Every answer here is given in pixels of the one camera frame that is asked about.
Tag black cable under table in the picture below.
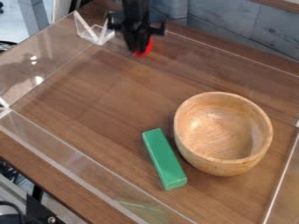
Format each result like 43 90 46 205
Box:
0 200 24 224

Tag wooden bowl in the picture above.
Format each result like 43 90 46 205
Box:
172 92 274 177

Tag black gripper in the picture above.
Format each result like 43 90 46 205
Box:
107 11 166 54

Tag red strawberry toy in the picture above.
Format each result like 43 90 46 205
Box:
132 38 155 59

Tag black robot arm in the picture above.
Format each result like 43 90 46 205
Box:
107 0 166 57

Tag green rectangular block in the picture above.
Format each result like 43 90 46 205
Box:
143 128 187 191

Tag clear acrylic tray walls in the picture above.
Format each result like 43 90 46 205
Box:
0 17 299 224

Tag black table clamp bracket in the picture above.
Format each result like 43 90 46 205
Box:
26 186 66 224

